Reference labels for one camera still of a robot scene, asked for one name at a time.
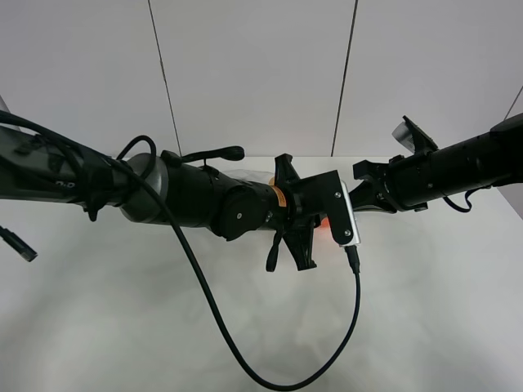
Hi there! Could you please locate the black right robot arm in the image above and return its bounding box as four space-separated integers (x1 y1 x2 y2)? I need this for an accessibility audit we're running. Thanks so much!
350 114 522 213

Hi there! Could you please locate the black camera cable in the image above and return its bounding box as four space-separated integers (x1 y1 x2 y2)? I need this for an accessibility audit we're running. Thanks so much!
0 109 363 391

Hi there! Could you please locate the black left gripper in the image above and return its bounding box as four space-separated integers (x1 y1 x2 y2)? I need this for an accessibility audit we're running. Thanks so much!
271 154 327 271

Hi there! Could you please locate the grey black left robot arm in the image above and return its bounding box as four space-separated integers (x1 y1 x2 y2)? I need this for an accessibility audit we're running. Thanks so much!
1 112 326 271

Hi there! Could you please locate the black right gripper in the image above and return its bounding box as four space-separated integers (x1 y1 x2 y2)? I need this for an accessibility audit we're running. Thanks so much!
349 154 427 213

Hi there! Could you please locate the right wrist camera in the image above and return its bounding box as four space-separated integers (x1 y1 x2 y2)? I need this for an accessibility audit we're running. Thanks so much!
392 116 439 154

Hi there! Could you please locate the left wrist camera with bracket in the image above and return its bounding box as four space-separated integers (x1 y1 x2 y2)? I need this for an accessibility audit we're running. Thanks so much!
300 170 361 247

